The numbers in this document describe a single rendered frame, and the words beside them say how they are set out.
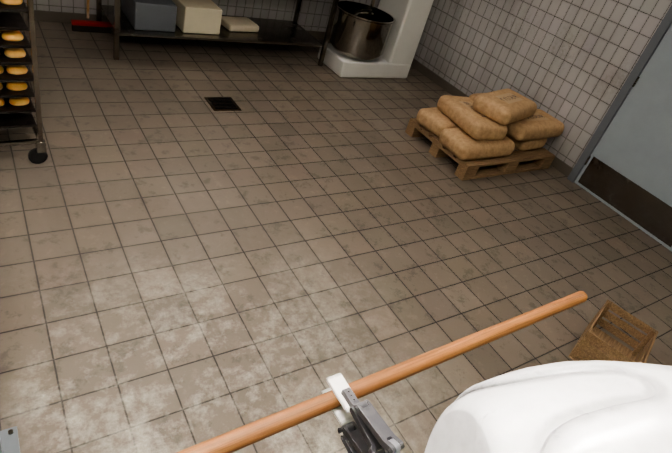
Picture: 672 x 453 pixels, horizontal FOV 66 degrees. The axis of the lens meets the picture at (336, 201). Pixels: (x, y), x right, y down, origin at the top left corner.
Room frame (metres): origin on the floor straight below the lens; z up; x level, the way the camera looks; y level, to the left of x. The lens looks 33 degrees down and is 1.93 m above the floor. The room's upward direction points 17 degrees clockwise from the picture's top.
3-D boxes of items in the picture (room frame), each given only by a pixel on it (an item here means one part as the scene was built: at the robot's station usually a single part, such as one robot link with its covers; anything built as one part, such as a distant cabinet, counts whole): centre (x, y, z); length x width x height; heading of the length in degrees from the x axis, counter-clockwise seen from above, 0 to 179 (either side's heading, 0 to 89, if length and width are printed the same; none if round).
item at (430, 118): (4.46, -0.78, 0.22); 0.62 x 0.36 x 0.15; 136
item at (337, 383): (0.57, -0.11, 1.19); 0.07 x 0.03 x 0.01; 42
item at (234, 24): (5.15, 1.48, 0.27); 0.34 x 0.26 x 0.07; 137
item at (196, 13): (4.84, 1.84, 0.35); 0.50 x 0.36 x 0.24; 43
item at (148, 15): (4.56, 2.16, 0.35); 0.50 x 0.36 x 0.24; 41
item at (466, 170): (4.51, -1.13, 0.07); 1.20 x 0.80 x 0.14; 131
